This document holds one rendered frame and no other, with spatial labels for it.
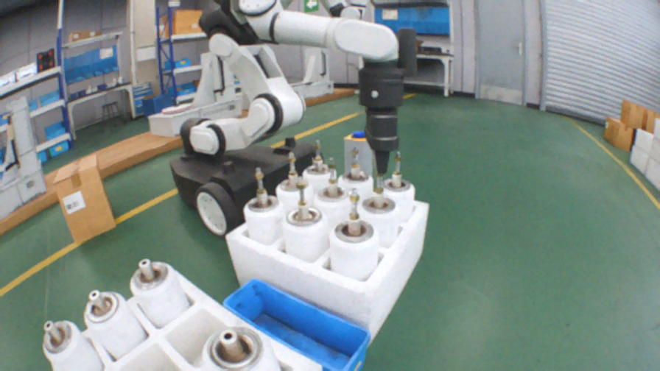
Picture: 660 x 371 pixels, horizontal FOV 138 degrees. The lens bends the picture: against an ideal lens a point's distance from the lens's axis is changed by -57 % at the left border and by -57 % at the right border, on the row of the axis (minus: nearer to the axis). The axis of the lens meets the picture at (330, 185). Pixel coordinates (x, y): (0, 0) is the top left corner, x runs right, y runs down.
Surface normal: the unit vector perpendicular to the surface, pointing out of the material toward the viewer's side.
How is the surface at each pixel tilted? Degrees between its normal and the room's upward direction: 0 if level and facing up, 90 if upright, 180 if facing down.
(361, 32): 90
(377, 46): 90
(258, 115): 90
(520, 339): 0
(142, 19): 90
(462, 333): 0
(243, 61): 113
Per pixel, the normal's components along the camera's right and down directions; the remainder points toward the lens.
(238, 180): 0.58, -0.51
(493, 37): -0.52, 0.37
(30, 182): 0.85, 0.18
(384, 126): 0.02, 0.41
